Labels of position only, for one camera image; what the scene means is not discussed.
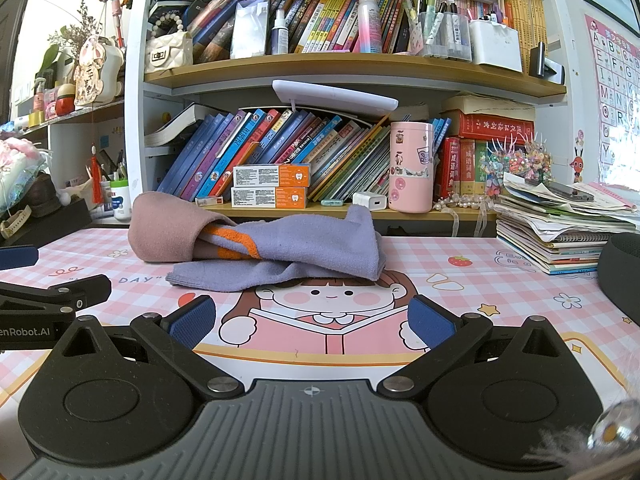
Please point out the black fabric storage bag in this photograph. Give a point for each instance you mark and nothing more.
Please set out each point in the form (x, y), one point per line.
(619, 273)

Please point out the stack of papers and notebooks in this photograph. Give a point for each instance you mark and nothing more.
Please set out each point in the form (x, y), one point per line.
(561, 228)

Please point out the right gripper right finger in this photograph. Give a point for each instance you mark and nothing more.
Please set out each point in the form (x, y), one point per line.
(492, 392)

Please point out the purple pink orange sweater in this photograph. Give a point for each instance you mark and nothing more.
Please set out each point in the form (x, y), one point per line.
(209, 251)

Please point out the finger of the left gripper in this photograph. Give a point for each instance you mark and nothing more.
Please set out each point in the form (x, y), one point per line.
(18, 256)
(20, 301)

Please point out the red thick dictionary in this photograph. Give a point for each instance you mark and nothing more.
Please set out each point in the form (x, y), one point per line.
(490, 127)

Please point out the white quilted mini handbag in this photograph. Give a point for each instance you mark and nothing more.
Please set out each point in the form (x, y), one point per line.
(170, 46)

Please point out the alphabet wall poster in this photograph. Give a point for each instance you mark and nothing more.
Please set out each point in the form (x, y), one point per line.
(616, 63)

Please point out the orange toothpaste box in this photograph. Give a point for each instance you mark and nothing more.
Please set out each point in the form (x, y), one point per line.
(271, 176)
(276, 197)

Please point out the small white spray bottle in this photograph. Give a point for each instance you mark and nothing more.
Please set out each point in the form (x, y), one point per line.
(279, 34)

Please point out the clear pen holder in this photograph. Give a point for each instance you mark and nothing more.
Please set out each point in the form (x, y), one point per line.
(447, 36)

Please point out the lower orange toothpaste box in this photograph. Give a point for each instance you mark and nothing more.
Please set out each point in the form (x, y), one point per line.
(276, 197)

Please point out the wooden white bookshelf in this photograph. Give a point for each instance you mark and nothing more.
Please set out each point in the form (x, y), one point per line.
(234, 83)

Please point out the pink checked cartoon desk mat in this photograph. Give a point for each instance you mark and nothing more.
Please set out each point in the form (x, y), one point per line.
(335, 329)

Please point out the white storage box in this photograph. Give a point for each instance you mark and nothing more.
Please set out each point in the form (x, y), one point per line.
(495, 45)

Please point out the pink gradient bottle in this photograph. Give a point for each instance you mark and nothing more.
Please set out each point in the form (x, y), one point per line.
(369, 27)

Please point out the white charger cube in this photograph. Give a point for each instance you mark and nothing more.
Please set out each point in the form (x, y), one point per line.
(370, 200)

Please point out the upper orange toothpaste box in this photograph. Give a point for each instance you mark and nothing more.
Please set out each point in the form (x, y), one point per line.
(271, 176)

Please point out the white green-lid pen jar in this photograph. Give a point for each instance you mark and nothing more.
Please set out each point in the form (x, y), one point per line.
(121, 203)

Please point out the colourful bead ornament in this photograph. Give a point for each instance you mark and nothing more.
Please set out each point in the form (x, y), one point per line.
(530, 161)

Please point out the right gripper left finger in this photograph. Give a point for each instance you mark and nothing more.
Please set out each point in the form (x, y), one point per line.
(110, 395)

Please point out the pink sticker tumbler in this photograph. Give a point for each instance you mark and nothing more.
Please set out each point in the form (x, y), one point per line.
(411, 167)

